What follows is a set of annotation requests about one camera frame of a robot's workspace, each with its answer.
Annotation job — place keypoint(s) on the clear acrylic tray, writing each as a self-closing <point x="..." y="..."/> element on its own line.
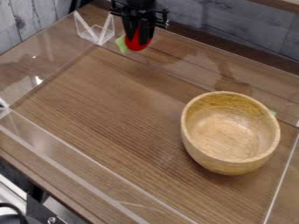
<point x="89" y="128"/>

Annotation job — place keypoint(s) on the black metal clamp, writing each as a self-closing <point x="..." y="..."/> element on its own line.
<point x="20" y="210"/>

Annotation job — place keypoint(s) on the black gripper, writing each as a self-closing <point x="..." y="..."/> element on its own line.
<point x="147" y="9"/>

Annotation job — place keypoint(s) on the red felt fruit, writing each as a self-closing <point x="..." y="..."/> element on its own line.
<point x="127" y="44"/>

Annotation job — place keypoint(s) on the light wooden bowl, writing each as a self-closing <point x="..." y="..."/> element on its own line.
<point x="230" y="132"/>

